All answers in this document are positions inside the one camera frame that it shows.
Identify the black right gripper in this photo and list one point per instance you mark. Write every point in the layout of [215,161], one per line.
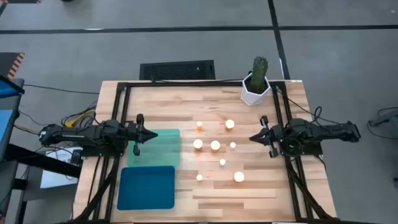
[274,137]

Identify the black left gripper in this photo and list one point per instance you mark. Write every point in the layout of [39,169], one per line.
[135,135]

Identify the large orange pill bottle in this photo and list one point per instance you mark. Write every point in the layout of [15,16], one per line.
[238,176]
[215,145]
[229,124]
[198,143]

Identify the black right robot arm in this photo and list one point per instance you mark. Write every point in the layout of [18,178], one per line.
[326,132]

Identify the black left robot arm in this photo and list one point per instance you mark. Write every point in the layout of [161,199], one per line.
[93,133]

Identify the translucent teal plastic bin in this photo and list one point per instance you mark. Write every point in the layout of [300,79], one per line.
[164,146]

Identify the blue plastic bin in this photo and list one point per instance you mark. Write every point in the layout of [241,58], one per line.
[146,188]

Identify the white faceted plant pot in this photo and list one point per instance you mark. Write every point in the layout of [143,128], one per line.
[248,96]

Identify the green cactus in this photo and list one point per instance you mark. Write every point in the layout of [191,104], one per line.
[259,71]

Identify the black floor vent grate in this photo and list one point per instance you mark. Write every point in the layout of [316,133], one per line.
[177,70]

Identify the small black box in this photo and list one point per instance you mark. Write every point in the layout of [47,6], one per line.
[76,157]

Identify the white paper sheet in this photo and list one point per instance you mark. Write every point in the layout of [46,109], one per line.
[53,179]

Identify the black support beam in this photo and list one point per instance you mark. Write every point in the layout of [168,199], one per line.
[40,160]

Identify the grey stand base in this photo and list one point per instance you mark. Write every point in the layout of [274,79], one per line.
[388,119]

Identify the black computer cart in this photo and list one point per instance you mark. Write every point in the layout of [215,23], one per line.
[9,124]

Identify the black mat with striped edge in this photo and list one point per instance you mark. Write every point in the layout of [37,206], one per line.
[7,63]
[18,1]

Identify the black aluminium table frame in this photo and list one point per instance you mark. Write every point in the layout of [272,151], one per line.
[202,84]

